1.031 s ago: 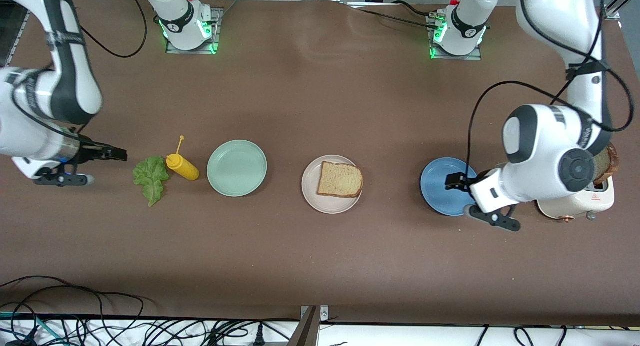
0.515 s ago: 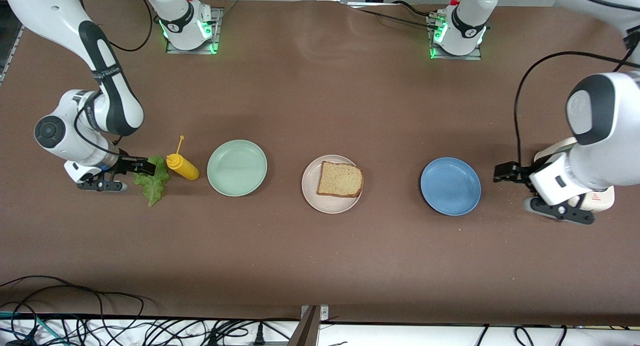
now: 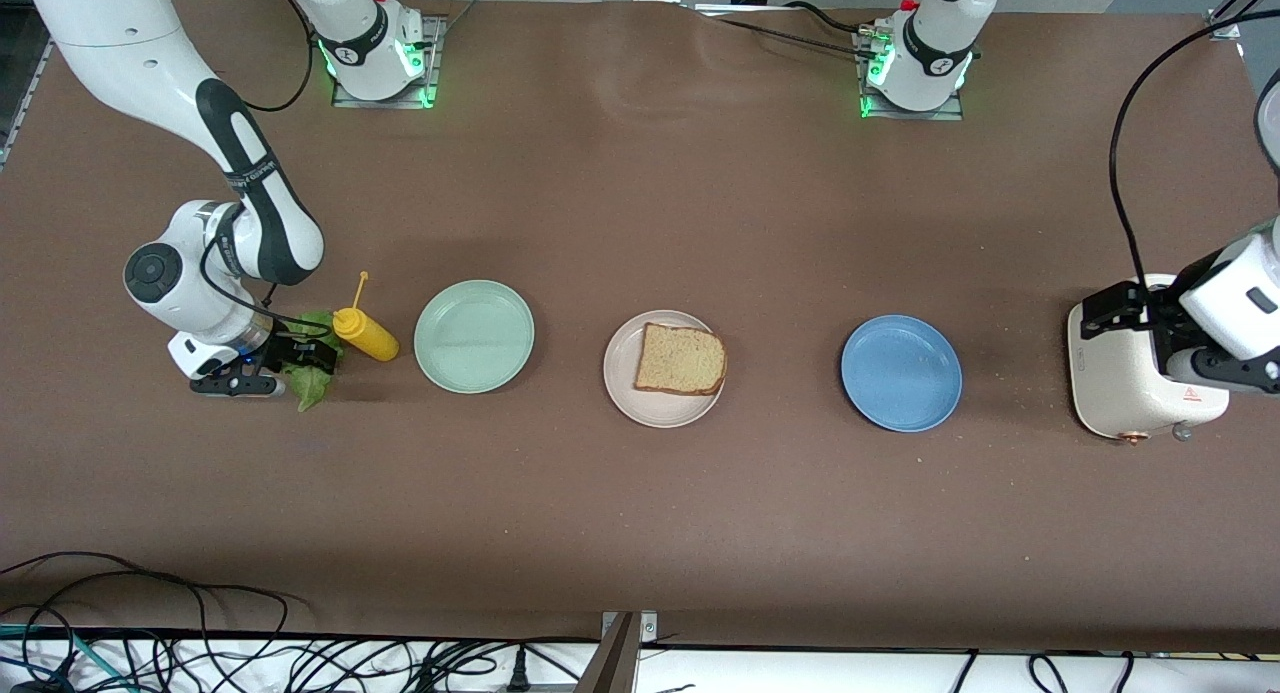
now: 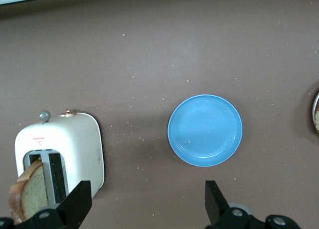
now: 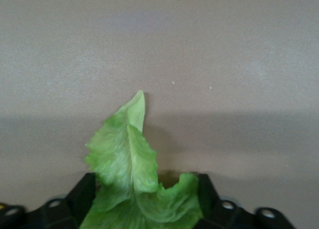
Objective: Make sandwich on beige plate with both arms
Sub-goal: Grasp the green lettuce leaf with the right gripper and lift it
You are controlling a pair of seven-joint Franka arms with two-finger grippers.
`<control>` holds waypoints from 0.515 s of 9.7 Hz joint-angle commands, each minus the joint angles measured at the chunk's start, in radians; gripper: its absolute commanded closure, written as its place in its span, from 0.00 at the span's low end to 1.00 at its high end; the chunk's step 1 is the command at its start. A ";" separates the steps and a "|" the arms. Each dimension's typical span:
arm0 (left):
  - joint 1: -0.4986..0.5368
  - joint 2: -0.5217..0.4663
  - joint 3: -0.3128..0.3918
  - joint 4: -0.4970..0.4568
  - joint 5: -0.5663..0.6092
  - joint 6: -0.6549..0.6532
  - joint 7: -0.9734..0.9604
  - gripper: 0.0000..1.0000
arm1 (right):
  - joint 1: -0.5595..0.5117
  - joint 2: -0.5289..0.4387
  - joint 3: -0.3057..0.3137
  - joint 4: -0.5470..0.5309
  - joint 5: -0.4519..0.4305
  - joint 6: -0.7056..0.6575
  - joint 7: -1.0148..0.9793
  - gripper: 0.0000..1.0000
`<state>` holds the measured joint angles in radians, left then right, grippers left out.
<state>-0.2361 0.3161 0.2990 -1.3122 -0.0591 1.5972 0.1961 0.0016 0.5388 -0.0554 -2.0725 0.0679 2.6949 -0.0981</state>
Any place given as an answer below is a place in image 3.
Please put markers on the green lettuce leaf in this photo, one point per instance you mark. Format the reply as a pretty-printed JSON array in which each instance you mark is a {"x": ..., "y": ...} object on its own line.
[{"x": 310, "y": 391}]

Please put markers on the yellow mustard squeeze bottle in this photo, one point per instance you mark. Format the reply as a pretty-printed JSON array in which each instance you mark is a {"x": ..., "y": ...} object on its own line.
[{"x": 370, "y": 340}]

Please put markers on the brown bread slice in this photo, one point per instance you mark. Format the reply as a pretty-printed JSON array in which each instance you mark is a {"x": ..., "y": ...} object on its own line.
[{"x": 680, "y": 358}]

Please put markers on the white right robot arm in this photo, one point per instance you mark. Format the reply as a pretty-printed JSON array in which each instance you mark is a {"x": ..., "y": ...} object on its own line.
[{"x": 110, "y": 33}]

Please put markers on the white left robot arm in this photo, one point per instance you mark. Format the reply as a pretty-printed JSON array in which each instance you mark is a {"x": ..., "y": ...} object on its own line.
[{"x": 935, "y": 53}]

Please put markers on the mint green plate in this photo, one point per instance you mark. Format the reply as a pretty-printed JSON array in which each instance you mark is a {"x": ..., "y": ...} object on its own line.
[{"x": 473, "y": 336}]

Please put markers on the blue plate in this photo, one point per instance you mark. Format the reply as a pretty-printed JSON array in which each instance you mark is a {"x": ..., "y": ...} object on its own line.
[{"x": 900, "y": 373}]

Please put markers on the beige plate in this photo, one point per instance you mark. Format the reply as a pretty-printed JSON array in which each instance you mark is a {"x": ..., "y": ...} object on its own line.
[{"x": 660, "y": 411}]

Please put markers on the cream white toaster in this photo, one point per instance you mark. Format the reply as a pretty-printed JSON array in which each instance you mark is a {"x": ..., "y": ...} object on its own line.
[{"x": 1110, "y": 393}]

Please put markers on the black power plug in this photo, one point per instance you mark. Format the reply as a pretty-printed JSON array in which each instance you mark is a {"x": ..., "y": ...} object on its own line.
[{"x": 517, "y": 668}]

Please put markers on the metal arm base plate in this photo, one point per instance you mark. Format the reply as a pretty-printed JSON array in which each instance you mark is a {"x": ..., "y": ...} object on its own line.
[
  {"x": 915, "y": 115},
  {"x": 437, "y": 63}
]

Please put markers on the aluminium frame profile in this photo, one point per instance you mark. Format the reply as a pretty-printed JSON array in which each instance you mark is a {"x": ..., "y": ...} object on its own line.
[{"x": 1222, "y": 25}]

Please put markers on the metal table bracket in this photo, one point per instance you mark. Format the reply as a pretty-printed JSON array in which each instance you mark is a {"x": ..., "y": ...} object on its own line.
[{"x": 615, "y": 663}]

